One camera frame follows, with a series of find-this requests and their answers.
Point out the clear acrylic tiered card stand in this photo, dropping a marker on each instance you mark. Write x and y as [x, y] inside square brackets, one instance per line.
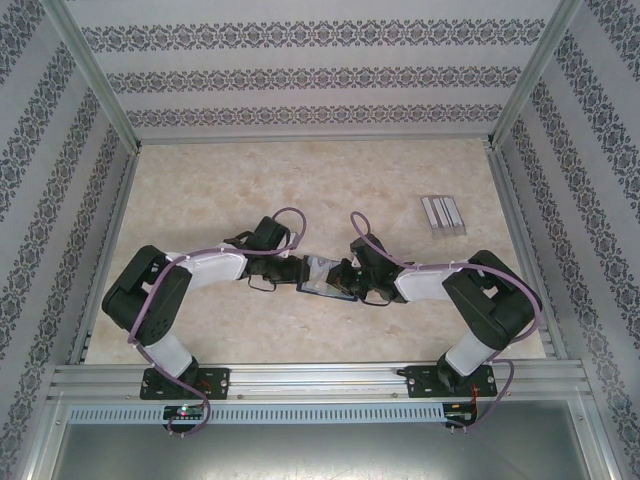
[442, 215]

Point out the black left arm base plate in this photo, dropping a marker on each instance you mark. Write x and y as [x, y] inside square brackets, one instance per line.
[215, 382]

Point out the aluminium mounting rail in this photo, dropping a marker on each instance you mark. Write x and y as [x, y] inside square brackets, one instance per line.
[310, 382]

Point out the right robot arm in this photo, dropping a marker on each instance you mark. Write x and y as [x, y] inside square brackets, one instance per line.
[490, 310]

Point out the grey metal shelf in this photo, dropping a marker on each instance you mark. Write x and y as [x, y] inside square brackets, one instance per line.
[320, 455]

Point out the aluminium table side rail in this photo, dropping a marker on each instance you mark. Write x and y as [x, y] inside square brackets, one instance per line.
[108, 250]
[510, 200]

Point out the aluminium frame post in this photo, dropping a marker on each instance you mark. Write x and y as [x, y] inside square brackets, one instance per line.
[597, 435]
[95, 75]
[45, 435]
[535, 75]

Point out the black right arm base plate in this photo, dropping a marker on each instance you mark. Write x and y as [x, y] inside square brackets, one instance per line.
[425, 385]

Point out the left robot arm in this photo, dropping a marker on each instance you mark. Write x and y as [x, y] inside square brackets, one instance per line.
[170, 352]

